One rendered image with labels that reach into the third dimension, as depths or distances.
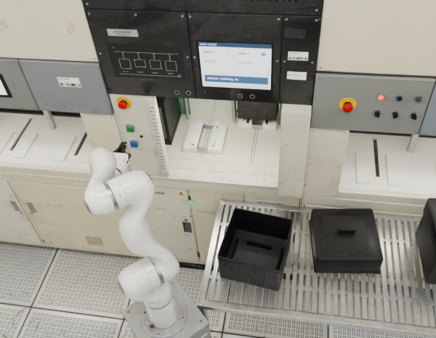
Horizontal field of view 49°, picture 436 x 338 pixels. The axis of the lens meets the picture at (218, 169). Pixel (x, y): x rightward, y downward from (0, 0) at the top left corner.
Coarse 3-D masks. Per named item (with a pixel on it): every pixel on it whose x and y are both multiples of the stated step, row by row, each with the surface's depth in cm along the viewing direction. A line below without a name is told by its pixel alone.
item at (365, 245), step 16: (320, 224) 222; (336, 224) 222; (352, 224) 221; (368, 224) 221; (320, 240) 216; (336, 240) 216; (352, 240) 215; (368, 240) 215; (320, 256) 211; (336, 256) 210; (352, 256) 210; (368, 256) 209; (320, 272) 216; (336, 272) 216; (352, 272) 215; (368, 272) 214
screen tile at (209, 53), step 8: (208, 56) 188; (216, 56) 187; (224, 56) 187; (232, 56) 186; (208, 64) 191; (216, 64) 190; (224, 64) 189; (232, 64) 189; (224, 72) 192; (232, 72) 192
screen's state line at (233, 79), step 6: (210, 78) 196; (216, 78) 195; (222, 78) 195; (228, 78) 194; (234, 78) 194; (240, 78) 193; (246, 78) 193; (252, 78) 192; (258, 78) 192; (264, 78) 191
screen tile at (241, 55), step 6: (240, 54) 185; (246, 54) 184; (252, 54) 184; (258, 54) 183; (258, 60) 185; (264, 60) 185; (240, 66) 189; (246, 66) 188; (252, 66) 188; (258, 66) 187; (264, 66) 187; (240, 72) 191; (246, 72) 190; (252, 72) 190; (258, 72) 190; (264, 72) 189
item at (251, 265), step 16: (240, 224) 231; (256, 224) 227; (272, 224) 223; (288, 224) 219; (224, 240) 213; (240, 240) 230; (256, 240) 229; (272, 240) 229; (288, 240) 212; (224, 256) 219; (240, 256) 224; (256, 256) 223; (272, 256) 223; (224, 272) 214; (240, 272) 209; (256, 272) 205; (272, 272) 201; (272, 288) 211
